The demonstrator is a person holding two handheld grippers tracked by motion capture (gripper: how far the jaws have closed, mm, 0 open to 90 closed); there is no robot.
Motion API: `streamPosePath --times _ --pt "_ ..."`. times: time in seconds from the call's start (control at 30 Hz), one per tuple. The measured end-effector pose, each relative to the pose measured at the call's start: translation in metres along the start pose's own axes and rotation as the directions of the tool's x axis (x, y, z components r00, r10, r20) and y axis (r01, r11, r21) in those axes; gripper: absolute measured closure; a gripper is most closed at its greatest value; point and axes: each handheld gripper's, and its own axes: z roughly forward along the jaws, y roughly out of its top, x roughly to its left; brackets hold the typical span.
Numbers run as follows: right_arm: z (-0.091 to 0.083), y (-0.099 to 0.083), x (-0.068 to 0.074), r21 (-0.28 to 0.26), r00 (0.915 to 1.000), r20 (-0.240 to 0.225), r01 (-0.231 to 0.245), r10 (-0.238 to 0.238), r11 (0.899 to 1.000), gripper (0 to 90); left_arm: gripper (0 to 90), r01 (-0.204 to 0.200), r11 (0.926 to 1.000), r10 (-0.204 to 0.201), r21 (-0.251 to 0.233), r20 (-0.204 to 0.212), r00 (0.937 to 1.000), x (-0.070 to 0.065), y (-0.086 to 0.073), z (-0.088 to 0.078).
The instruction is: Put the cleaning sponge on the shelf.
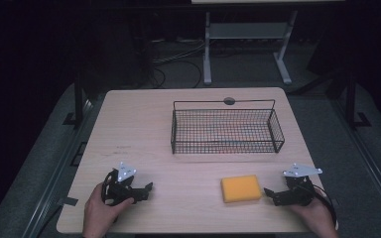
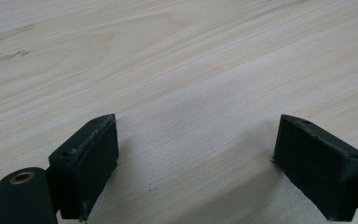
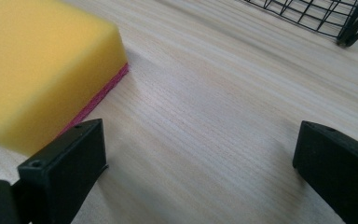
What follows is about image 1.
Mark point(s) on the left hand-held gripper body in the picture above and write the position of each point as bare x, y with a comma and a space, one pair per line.
116, 190

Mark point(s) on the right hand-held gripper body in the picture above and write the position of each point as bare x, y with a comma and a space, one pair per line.
299, 190

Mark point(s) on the person's left hand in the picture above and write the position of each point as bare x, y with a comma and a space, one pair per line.
99, 214

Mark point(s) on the person's right hand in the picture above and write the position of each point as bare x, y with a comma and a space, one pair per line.
317, 219

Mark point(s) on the yellow sponge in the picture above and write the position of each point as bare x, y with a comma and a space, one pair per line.
240, 188

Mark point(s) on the grey tape piece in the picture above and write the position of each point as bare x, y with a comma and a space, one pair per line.
68, 201

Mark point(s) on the dark round table grommet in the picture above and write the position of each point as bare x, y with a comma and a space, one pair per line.
229, 101

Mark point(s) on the white metal stand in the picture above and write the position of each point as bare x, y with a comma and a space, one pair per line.
244, 31

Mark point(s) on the black metal post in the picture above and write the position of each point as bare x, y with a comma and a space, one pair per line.
351, 102
78, 99

